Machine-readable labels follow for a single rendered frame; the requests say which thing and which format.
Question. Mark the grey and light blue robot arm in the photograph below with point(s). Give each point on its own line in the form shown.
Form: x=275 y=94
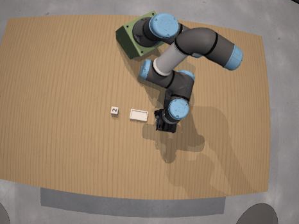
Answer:
x=184 y=42

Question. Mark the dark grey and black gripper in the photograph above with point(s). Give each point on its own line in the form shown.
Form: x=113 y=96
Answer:
x=161 y=125

